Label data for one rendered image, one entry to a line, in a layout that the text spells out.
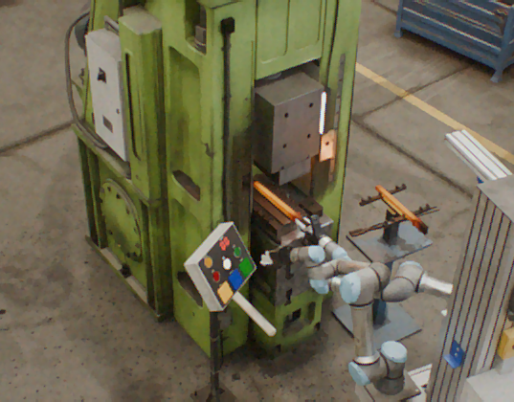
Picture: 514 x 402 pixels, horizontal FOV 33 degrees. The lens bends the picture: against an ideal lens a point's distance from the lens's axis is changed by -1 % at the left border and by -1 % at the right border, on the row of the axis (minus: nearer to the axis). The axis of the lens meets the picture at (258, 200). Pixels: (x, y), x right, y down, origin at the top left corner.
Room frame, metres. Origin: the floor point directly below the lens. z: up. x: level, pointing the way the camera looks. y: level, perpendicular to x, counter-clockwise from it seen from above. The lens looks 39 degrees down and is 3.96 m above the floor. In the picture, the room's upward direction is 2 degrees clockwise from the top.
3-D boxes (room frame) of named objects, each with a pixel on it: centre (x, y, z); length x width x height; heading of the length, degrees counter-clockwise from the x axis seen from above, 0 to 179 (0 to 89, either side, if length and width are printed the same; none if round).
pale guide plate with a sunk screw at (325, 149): (3.77, -0.35, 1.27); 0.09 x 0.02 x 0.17; 128
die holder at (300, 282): (3.68, -0.09, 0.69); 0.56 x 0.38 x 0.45; 38
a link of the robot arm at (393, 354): (2.55, -0.62, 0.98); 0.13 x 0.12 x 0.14; 120
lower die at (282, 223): (3.64, -0.05, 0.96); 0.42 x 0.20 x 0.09; 38
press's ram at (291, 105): (3.66, -0.09, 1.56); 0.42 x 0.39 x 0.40; 38
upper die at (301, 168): (3.64, -0.05, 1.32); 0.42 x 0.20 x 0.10; 38
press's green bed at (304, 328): (3.68, -0.09, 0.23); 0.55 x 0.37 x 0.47; 38
